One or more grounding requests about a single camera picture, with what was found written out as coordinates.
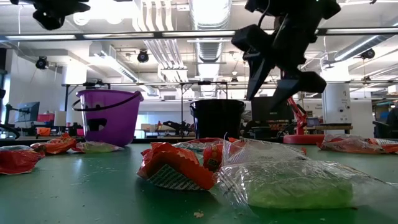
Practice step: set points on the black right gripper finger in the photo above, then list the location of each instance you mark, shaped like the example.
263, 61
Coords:
258, 62
308, 83

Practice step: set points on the clear packet orange candy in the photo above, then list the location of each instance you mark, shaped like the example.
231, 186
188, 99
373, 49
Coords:
348, 144

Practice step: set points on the red white candy packet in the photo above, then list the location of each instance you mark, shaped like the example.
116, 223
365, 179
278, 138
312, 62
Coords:
388, 147

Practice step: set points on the red candy yellow label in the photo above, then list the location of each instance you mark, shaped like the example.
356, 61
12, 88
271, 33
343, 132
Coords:
211, 155

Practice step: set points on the small red candy packet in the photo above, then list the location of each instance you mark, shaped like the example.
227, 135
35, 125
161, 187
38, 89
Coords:
75, 147

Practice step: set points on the large red candy packet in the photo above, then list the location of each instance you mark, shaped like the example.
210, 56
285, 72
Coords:
18, 161

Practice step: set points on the black background robot arm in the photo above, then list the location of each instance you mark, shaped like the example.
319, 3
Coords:
177, 126

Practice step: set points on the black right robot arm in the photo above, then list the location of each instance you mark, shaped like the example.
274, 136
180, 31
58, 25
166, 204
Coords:
295, 6

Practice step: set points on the large clear packet green candy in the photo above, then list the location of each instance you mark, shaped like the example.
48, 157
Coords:
295, 193

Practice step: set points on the white cylindrical column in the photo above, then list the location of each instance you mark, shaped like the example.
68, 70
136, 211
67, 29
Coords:
335, 105

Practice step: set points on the wooden background table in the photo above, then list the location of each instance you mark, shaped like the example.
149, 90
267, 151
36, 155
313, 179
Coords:
329, 127

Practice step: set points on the black computer monitor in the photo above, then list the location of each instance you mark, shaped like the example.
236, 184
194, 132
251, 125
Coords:
267, 113

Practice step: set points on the red desk lamp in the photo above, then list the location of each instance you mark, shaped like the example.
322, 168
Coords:
303, 139

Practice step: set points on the black bucket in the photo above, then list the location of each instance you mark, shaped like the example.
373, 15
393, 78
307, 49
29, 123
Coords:
217, 119

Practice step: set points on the black office chair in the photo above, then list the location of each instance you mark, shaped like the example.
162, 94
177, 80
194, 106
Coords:
380, 129

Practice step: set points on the grey computer monitor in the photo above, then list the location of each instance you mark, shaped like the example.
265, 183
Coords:
29, 111

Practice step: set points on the red box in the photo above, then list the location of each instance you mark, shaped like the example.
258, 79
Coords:
46, 117

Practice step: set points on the white box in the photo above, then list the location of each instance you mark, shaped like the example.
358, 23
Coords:
60, 118

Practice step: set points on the orange box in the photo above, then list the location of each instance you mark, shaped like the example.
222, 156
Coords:
43, 131

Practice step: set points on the purple bucket with face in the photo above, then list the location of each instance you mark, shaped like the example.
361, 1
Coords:
118, 124

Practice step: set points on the small brown crumb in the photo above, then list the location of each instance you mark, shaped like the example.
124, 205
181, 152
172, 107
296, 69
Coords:
199, 214

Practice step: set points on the green table mat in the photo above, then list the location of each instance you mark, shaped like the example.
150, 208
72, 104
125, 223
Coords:
93, 186

